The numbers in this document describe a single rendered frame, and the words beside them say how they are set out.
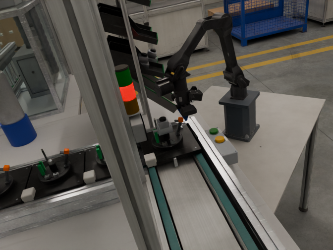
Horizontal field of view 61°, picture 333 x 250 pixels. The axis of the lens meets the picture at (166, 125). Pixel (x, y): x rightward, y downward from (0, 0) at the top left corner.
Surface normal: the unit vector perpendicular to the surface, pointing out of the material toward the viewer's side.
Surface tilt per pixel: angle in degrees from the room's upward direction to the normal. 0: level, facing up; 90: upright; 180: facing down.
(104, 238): 0
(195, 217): 0
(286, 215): 0
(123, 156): 90
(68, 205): 90
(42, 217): 90
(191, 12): 90
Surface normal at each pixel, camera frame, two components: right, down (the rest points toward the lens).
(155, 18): 0.16, 0.50
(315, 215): -0.17, -0.84
